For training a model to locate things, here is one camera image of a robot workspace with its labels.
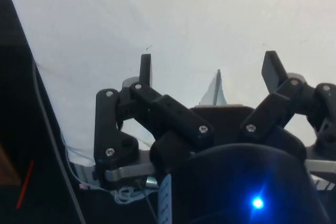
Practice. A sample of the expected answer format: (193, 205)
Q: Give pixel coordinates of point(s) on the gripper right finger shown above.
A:
(270, 111)

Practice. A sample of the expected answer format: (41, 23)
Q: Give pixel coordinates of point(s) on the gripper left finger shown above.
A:
(173, 113)

